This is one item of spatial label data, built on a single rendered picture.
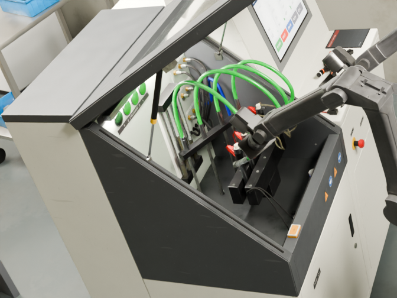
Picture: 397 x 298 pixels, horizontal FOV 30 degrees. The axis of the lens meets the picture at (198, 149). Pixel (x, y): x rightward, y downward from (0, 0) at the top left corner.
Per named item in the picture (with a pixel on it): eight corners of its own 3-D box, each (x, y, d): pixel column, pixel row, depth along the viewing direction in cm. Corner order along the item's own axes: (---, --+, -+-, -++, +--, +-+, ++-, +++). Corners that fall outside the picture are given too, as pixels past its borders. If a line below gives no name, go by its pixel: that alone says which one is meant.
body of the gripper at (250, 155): (236, 144, 226) (238, 140, 219) (262, 123, 227) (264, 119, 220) (250, 161, 225) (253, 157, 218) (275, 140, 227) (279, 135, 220)
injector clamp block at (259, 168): (263, 220, 265) (254, 187, 256) (237, 218, 269) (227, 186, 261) (290, 161, 289) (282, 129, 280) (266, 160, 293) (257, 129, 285)
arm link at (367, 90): (374, 94, 165) (396, 68, 170) (324, 87, 174) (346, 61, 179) (412, 231, 190) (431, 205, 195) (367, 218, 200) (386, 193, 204)
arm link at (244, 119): (266, 138, 206) (283, 119, 210) (234, 110, 207) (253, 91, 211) (252, 154, 217) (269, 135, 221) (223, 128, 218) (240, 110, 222)
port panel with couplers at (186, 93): (197, 132, 282) (174, 61, 264) (188, 132, 283) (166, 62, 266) (209, 112, 291) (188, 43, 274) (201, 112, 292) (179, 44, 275)
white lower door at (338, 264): (335, 418, 276) (302, 292, 238) (329, 417, 277) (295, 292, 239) (371, 289, 321) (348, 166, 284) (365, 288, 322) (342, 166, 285)
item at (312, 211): (302, 288, 239) (292, 252, 230) (289, 287, 241) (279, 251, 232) (345, 167, 283) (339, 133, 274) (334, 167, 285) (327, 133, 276)
